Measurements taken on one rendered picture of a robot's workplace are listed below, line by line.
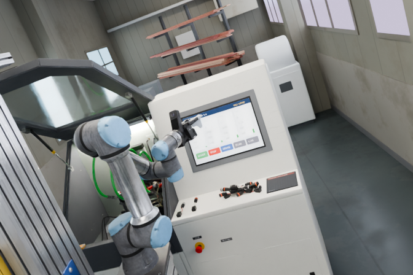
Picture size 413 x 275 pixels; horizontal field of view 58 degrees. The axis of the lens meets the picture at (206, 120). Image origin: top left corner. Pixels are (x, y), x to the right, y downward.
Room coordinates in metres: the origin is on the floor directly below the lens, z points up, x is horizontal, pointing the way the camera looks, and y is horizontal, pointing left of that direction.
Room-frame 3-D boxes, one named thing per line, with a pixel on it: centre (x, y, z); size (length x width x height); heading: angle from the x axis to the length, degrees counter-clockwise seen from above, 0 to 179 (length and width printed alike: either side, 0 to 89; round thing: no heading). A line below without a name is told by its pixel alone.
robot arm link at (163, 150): (1.53, 0.21, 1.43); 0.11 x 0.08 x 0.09; 148
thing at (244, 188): (1.79, -0.04, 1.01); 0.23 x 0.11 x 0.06; 77
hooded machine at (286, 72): (5.31, -1.25, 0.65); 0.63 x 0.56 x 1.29; 173
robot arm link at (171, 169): (1.54, 0.23, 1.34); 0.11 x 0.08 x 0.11; 58
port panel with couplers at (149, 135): (2.31, 0.35, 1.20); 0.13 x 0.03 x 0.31; 77
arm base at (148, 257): (1.38, 0.47, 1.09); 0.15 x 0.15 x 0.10
